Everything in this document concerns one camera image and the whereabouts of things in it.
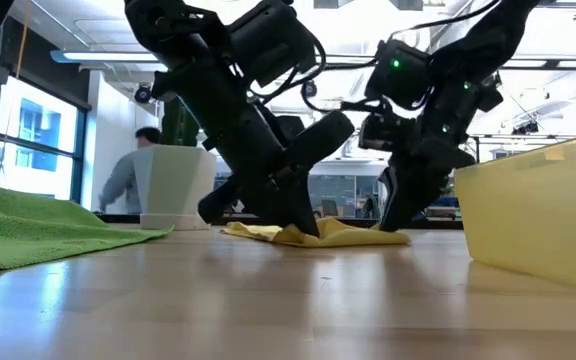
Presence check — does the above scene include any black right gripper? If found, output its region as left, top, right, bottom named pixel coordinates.
left=378, top=94, right=476, bottom=233

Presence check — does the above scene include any person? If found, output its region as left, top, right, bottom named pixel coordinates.
left=97, top=126, right=164, bottom=215

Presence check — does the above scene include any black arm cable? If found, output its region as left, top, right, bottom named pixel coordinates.
left=300, top=74, right=389, bottom=114
left=247, top=37, right=327, bottom=106

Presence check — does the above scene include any yellow microfiber towel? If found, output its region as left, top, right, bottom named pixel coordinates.
left=221, top=217, right=412, bottom=249

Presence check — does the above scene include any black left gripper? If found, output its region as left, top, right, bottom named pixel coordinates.
left=197, top=104, right=357, bottom=237

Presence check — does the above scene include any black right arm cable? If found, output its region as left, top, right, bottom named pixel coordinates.
left=300, top=74, right=389, bottom=114

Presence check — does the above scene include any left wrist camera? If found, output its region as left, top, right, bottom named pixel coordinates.
left=267, top=113, right=307, bottom=149

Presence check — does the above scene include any black aluminium table frame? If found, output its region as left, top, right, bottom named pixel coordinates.
left=92, top=213, right=464, bottom=231

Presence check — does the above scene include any yellow translucent plastic basket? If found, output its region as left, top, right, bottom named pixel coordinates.
left=453, top=130, right=576, bottom=296

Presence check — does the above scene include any long ceiling tube lamp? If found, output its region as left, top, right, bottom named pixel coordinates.
left=50, top=49, right=162, bottom=64

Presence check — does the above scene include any dark framed window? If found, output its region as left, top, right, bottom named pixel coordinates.
left=0, top=74, right=89, bottom=204

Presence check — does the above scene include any yellow power cable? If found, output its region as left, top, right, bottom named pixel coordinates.
left=0, top=0, right=33, bottom=189

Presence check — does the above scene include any green microfiber towel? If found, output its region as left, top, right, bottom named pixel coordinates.
left=0, top=177, right=174, bottom=271

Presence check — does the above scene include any green cactus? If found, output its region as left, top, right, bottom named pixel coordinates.
left=161, top=98, right=200, bottom=147

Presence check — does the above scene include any black ceiling spotlight cluster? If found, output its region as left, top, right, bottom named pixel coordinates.
left=511, top=121, right=540, bottom=136

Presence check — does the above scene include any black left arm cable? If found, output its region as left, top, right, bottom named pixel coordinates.
left=247, top=37, right=327, bottom=106

